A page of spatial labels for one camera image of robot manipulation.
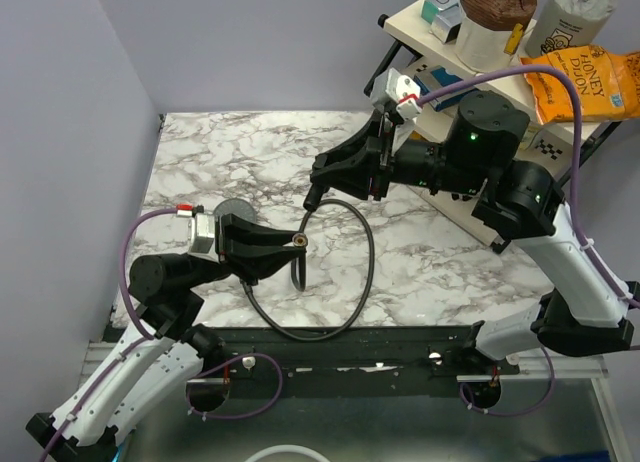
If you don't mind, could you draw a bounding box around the grey shower head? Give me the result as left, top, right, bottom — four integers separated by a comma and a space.
213, 198, 257, 223

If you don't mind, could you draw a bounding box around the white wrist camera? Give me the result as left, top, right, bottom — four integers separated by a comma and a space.
370, 67, 422, 148
176, 204, 217, 261

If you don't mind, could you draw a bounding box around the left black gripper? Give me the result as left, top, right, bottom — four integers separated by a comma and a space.
184, 212, 306, 292

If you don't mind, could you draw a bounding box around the yellow clip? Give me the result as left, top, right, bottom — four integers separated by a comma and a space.
504, 23, 525, 56

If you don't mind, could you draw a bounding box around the black metal shower hose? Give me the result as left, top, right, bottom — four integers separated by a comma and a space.
239, 199, 376, 342

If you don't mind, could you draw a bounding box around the white round rim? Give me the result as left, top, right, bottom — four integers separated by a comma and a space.
246, 444, 329, 462

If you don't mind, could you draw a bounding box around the cream three-tier shelf rack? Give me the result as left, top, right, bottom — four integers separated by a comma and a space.
363, 0, 640, 256

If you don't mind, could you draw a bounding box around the orange honey dijon bag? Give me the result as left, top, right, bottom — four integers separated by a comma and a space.
520, 45, 639, 123

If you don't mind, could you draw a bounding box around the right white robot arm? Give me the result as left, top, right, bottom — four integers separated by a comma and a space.
304, 91, 634, 374

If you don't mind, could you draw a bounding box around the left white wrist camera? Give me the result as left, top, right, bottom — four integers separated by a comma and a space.
176, 204, 217, 261

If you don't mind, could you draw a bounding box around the blue box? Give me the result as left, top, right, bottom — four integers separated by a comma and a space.
413, 65, 476, 112

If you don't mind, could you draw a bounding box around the teal small box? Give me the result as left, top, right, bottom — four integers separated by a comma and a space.
421, 0, 459, 24

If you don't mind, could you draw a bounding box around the silver small box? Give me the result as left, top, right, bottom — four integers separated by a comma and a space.
430, 6, 462, 44

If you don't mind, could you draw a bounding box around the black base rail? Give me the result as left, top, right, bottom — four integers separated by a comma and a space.
186, 325, 519, 410

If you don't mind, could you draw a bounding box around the black T-shaped fitting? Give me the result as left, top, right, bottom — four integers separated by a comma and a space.
303, 184, 328, 213

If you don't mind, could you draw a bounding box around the white cup brown lid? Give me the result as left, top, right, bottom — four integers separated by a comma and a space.
455, 0, 537, 73

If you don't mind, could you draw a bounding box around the grey cylindrical canister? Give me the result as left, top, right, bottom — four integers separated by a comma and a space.
524, 0, 618, 57

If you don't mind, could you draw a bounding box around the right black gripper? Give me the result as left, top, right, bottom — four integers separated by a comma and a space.
310, 108, 486, 203

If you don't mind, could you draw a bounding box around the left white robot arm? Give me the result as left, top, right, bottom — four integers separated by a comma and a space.
26, 207, 308, 461

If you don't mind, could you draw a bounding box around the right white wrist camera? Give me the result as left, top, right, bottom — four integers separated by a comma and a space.
370, 67, 422, 148

